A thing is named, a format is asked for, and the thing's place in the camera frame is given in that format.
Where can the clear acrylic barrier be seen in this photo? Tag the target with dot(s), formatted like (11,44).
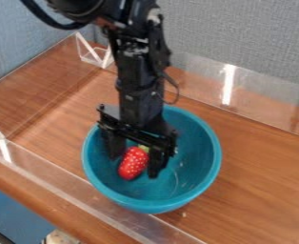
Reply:
(49,187)
(249,93)

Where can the red toy strawberry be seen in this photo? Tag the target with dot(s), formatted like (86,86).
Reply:
(135,162)

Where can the clear acrylic back barrier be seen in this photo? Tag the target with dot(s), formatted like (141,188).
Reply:
(249,93)

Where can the clear acrylic corner bracket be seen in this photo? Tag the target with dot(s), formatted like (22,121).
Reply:
(94,55)

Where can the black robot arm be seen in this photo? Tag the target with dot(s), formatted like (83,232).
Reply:
(134,26)

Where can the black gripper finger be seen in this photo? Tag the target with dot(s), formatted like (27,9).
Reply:
(114,143)
(158,161)

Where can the blue plastic bowl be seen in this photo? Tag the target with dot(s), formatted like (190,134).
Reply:
(139,186)

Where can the clear acrylic front barrier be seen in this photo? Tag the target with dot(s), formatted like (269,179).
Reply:
(49,187)

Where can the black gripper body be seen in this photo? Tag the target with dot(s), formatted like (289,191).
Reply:
(138,118)

